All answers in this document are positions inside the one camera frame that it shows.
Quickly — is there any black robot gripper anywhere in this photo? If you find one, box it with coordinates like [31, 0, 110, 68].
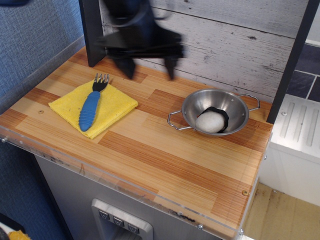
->
[96, 0, 184, 80]

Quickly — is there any blue handled metal fork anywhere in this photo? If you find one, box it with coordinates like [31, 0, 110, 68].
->
[78, 74, 110, 132]

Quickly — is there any yellow folded cloth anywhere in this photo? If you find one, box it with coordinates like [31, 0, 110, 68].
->
[48, 81, 138, 139]

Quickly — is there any white egg-shaped object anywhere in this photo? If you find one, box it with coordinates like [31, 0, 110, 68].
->
[195, 111, 225, 133]

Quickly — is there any clear acrylic edge guard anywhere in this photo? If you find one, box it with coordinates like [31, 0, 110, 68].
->
[0, 120, 272, 240]

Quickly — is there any silver toy dispenser panel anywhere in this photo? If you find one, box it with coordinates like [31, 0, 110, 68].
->
[91, 198, 154, 240]

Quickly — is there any white grooved appliance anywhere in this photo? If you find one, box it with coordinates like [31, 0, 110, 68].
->
[259, 94, 320, 206]

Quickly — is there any yellow object at corner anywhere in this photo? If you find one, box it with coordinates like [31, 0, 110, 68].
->
[0, 223, 31, 240]

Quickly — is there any dark grey left post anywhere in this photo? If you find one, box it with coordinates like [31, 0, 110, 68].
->
[78, 0, 106, 67]

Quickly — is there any dark grey post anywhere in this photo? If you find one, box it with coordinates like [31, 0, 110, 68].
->
[266, 0, 320, 124]
[78, 0, 106, 67]

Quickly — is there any silver metal bowl with handles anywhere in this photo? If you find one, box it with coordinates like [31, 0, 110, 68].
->
[167, 88, 260, 137]

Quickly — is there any black ring in bowl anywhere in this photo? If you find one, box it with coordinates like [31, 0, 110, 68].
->
[197, 106, 230, 134]

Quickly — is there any dark grey right post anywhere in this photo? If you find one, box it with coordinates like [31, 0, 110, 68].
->
[266, 0, 320, 124]

